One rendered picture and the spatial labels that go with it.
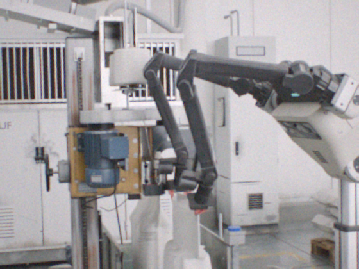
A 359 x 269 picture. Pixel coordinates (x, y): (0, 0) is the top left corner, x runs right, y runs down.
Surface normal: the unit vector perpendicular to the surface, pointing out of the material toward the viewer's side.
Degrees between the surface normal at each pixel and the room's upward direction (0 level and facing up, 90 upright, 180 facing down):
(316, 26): 90
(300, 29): 90
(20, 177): 90
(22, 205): 90
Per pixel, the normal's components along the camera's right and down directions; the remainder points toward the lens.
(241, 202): 0.25, 0.04
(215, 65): -0.05, 0.48
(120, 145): 0.63, 0.03
